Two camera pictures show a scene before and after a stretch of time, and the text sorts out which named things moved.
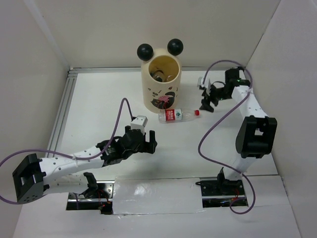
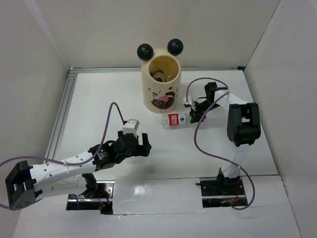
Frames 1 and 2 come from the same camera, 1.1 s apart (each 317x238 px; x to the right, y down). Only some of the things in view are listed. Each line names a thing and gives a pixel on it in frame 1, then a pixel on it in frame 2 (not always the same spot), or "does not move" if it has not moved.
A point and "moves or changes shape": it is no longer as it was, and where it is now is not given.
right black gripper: [205, 102] to [195, 114]
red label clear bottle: [175, 114] moves or changes shape
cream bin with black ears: [161, 71] does not move
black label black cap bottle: [158, 75] does not move
